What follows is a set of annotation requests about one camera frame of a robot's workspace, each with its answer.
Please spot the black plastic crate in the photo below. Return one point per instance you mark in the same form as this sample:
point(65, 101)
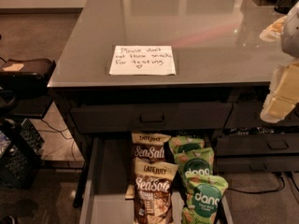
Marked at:
point(20, 145)

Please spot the rear green Dang chip bag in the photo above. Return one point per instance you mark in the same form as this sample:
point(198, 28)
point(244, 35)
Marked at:
point(183, 144)

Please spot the top right drawer front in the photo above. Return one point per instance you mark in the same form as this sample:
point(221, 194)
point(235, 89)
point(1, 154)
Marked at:
point(247, 115)

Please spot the front green Dang chip bag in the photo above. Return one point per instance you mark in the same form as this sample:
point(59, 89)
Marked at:
point(203, 194)

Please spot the grey desk cabinet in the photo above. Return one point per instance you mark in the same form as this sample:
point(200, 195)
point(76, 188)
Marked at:
point(218, 55)

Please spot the open middle drawer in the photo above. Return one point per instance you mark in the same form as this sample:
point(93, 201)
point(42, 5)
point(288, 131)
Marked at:
point(104, 197)

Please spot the brown sea salt chip bag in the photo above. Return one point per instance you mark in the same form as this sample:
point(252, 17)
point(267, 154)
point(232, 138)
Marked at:
point(153, 182)
point(148, 147)

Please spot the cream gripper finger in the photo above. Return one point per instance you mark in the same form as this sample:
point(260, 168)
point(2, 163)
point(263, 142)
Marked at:
point(275, 110)
point(285, 83)

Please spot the top left drawer front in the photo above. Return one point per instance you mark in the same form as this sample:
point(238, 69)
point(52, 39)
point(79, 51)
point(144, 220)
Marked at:
point(150, 117)

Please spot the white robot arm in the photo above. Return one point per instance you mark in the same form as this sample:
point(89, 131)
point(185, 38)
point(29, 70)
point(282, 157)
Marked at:
point(290, 38)

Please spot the middle green Dang chip bag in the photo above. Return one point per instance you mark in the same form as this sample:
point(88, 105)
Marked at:
point(196, 161)

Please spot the right middle drawer front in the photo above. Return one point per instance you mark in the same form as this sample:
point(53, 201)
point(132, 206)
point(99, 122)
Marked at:
point(258, 145)

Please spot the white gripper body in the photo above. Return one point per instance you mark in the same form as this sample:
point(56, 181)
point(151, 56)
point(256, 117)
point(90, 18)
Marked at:
point(291, 32)

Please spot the right bottom drawer front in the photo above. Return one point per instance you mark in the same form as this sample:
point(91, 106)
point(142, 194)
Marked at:
point(257, 164)

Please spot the green dang chip bag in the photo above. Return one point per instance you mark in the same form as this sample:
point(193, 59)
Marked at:
point(203, 194)
point(196, 161)
point(183, 144)

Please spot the white handwritten paper note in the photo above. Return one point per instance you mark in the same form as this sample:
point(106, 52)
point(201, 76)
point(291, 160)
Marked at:
point(143, 60)

